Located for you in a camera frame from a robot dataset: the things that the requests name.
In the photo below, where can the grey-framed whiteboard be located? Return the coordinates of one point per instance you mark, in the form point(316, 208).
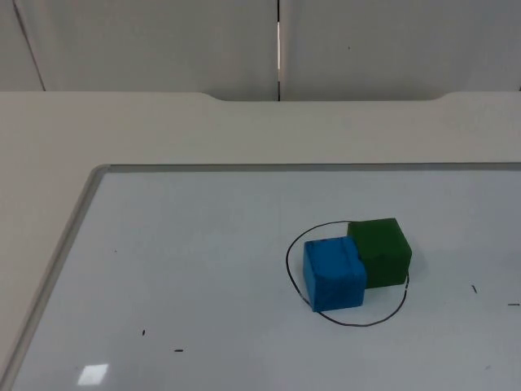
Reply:
point(203, 264)

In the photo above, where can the blue cube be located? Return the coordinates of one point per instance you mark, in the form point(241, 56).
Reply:
point(331, 275)

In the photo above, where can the green cube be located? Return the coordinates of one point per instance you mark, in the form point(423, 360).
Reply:
point(384, 252)

